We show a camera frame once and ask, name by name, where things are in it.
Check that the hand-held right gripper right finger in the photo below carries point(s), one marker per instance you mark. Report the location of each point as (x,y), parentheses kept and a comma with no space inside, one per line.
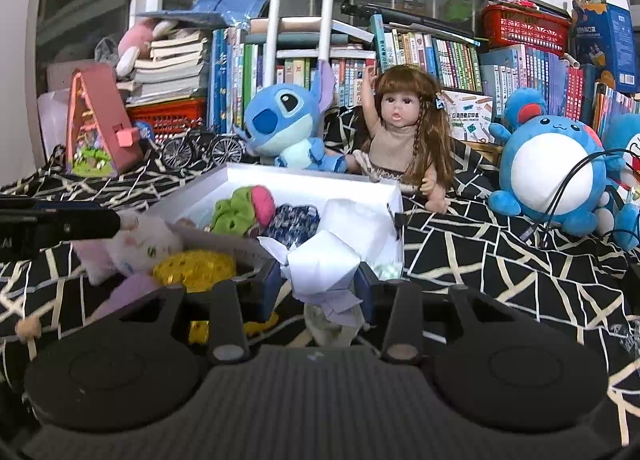
(365,292)

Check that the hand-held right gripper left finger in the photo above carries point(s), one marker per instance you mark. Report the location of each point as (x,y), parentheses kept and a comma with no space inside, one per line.
(270,290)

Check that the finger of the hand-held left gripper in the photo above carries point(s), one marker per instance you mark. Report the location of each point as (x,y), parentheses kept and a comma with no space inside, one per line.
(85,225)

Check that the white floral cloth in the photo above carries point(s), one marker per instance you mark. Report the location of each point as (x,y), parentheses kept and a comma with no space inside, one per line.
(330,327)

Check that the white crinkled cloth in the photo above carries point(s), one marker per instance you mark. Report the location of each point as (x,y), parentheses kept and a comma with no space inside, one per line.
(320,265)

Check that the white fluffy plush face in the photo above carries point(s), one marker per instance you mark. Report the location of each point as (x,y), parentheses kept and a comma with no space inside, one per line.
(145,240)

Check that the navy floral pouch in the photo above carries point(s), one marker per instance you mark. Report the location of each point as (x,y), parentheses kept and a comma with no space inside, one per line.
(290,222)

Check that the gold sequin ball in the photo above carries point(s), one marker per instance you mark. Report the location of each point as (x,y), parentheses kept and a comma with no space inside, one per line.
(195,270)
(199,331)

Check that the purple fluffy pad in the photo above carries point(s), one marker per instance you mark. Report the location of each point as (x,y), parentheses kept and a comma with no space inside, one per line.
(130,290)

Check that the pink round cushion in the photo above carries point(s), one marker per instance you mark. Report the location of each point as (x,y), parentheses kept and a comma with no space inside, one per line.
(262,205)

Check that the green scrunchie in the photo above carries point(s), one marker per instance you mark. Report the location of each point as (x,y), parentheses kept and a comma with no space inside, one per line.
(232,212)

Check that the beige sponge block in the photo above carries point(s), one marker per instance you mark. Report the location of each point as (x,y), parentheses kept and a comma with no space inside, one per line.
(27,327)

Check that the white cardboard box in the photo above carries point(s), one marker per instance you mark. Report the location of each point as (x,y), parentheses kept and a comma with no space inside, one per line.
(300,180)

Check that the black binder clip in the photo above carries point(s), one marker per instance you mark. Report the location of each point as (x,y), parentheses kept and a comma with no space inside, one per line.
(398,225)

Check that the pink triangular dollhouse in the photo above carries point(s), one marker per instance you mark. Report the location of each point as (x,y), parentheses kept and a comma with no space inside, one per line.
(107,110)

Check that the black white lined blanket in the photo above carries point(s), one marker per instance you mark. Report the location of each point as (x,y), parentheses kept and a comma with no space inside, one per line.
(475,250)

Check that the red plastic basket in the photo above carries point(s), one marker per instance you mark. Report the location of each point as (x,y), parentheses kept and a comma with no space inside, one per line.
(525,28)
(170,115)

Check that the black miniature bicycle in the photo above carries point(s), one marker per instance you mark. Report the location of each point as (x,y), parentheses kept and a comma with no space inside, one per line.
(227,151)

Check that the brown haired doll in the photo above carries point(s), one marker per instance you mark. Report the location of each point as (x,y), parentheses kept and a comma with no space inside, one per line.
(395,140)

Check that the blue alien plush toy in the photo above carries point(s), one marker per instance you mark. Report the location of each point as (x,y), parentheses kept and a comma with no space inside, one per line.
(280,115)

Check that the grey plush toy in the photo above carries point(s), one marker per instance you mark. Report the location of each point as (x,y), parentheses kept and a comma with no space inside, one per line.
(107,50)

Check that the stack of books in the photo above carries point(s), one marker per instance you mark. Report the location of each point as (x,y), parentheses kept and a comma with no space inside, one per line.
(170,70)

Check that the pink and white plush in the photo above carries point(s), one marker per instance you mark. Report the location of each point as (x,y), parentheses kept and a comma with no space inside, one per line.
(135,40)

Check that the white printed game box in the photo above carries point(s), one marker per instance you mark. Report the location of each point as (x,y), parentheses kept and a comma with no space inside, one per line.
(467,115)

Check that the round blue mouse plush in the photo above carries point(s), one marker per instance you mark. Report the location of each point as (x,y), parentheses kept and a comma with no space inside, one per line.
(545,165)

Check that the row of books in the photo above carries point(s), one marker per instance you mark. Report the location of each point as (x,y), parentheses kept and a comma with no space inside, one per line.
(440,60)

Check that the blue plastic bag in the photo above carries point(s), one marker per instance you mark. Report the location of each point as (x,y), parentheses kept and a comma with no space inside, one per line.
(230,10)

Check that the black folded tripod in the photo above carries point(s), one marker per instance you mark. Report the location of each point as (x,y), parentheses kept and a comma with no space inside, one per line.
(410,20)

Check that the blue cat plush toy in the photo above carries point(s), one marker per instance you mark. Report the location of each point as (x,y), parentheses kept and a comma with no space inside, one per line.
(625,135)

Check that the blue cardboard box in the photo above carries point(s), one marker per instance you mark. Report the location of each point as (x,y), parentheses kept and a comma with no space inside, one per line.
(605,40)

